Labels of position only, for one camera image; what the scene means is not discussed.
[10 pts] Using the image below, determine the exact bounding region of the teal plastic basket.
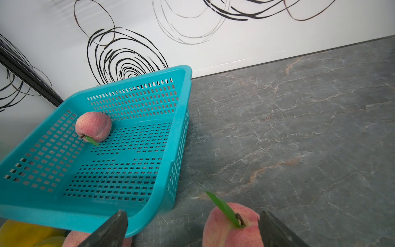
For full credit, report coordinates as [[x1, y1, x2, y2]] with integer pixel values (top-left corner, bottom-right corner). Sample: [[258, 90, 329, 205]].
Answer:
[[1, 65, 192, 236]]

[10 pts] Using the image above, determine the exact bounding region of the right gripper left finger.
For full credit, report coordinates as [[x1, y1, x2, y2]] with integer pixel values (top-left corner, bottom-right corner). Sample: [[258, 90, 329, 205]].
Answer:
[[78, 210, 128, 247]]

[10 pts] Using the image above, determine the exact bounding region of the yellow peach with leaf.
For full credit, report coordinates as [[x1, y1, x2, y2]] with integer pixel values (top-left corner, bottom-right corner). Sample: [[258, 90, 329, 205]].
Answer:
[[1, 220, 66, 247]]

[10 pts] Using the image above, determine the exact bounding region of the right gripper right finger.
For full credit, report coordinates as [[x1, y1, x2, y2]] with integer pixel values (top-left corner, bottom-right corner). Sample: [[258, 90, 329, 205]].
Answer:
[[259, 211, 309, 247]]

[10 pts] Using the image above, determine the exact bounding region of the pink peach with leaf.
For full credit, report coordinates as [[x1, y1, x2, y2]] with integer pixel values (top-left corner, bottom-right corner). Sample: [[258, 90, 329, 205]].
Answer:
[[202, 191, 264, 247]]

